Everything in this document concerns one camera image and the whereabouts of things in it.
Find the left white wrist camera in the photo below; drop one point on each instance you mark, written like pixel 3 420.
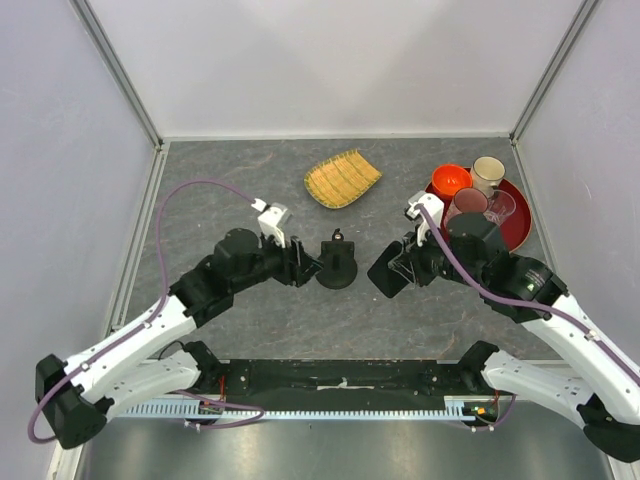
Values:
pixel 272 219

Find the clear glass cup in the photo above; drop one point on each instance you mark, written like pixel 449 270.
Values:
pixel 501 205

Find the aluminium frame post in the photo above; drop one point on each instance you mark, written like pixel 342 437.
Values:
pixel 578 23
pixel 104 46

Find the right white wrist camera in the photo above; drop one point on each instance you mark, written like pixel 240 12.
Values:
pixel 427 209

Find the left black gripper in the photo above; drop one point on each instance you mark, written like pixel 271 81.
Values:
pixel 289 274

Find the right aluminium frame post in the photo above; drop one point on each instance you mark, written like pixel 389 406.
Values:
pixel 578 23

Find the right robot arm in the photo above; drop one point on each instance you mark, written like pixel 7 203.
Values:
pixel 603 402

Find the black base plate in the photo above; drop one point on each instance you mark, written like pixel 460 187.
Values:
pixel 343 384

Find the pink mug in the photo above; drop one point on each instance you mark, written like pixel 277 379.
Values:
pixel 466 200

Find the left aluminium frame post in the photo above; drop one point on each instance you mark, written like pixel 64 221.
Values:
pixel 104 46

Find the white ceramic mug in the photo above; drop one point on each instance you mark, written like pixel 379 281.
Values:
pixel 487 173

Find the red round tray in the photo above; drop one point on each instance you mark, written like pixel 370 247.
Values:
pixel 516 229

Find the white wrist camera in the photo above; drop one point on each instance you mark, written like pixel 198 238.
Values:
pixel 427 209
pixel 272 219

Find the black phone stand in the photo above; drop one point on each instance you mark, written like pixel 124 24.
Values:
pixel 339 265

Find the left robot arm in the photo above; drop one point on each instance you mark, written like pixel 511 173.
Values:
pixel 78 396

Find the orange bowl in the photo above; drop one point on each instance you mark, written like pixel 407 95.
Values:
pixel 448 179

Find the black smartphone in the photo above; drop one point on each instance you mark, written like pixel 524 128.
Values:
pixel 378 273

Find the slotted cable duct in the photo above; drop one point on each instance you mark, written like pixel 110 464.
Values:
pixel 183 408

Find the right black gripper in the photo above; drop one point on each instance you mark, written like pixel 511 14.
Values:
pixel 413 256

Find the woven bamboo tray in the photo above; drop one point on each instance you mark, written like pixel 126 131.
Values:
pixel 340 180

